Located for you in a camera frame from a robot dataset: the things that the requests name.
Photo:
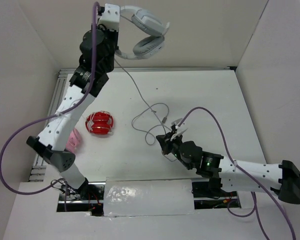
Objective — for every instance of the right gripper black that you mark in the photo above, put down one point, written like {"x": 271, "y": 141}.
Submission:
{"x": 167, "y": 141}

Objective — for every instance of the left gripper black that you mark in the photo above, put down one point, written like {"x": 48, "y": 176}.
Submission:
{"x": 112, "y": 40}

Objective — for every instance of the white grey headphones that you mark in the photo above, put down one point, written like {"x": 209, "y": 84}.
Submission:
{"x": 150, "y": 25}

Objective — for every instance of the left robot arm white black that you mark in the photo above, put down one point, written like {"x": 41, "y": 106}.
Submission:
{"x": 96, "y": 61}

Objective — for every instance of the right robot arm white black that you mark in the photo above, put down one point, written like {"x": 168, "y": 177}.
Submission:
{"x": 225, "y": 175}

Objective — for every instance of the red wrapped headphones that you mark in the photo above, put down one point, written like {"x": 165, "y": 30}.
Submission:
{"x": 100, "y": 123}

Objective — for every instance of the white taped cover sheet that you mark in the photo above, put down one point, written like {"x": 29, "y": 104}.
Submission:
{"x": 148, "y": 198}

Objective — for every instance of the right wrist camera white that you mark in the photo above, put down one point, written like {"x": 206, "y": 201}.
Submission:
{"x": 178, "y": 128}

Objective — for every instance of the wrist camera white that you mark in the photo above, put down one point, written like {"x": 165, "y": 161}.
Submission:
{"x": 110, "y": 18}
{"x": 178, "y": 128}

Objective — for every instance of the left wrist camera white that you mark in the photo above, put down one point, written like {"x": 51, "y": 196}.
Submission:
{"x": 110, "y": 18}

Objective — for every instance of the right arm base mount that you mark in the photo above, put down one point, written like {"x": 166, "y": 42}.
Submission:
{"x": 204, "y": 198}

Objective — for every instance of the aluminium frame rail back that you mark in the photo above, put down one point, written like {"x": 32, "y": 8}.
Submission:
{"x": 64, "y": 72}

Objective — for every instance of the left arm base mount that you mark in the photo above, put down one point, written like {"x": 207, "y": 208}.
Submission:
{"x": 71, "y": 201}

